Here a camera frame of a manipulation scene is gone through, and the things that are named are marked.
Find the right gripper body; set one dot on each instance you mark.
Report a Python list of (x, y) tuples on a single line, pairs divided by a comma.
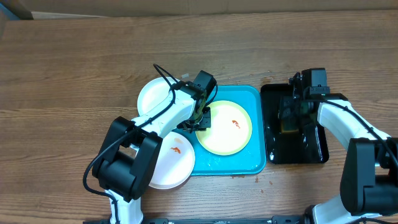
[(292, 110)]

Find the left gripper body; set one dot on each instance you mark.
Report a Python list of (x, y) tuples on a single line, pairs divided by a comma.
[(198, 123)]

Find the green yellow scrub sponge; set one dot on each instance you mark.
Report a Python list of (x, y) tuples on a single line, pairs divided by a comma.
[(288, 126)]

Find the yellow green rimmed plate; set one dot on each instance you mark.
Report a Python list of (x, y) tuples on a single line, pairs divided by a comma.
[(230, 131)]

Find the white plate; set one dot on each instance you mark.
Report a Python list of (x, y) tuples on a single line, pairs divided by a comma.
[(175, 162), (152, 94)]

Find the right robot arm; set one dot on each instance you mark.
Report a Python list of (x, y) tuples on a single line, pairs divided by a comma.
[(368, 187)]

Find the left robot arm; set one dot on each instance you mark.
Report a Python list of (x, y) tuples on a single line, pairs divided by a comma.
[(126, 161)]

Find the black plastic tray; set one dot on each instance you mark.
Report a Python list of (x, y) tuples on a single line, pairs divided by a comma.
[(303, 145)]

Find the teal plastic tray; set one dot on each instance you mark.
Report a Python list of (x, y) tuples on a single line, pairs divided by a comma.
[(251, 159)]

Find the small tape piece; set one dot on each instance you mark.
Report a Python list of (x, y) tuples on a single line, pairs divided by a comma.
[(185, 75)]

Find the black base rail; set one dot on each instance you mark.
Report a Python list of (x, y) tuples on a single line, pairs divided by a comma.
[(276, 219)]

